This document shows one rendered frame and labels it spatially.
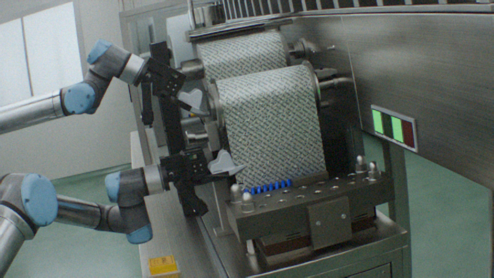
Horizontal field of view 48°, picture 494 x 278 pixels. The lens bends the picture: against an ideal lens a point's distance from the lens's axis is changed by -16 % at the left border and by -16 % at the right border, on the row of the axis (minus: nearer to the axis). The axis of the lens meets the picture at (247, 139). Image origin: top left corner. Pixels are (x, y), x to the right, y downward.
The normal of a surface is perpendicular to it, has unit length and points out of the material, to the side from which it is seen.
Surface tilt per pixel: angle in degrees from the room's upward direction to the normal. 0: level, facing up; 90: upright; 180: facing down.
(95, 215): 94
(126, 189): 90
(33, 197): 87
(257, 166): 90
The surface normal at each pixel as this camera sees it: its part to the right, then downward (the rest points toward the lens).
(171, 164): 0.18, 0.16
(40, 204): 0.88, -0.14
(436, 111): -0.97, 0.21
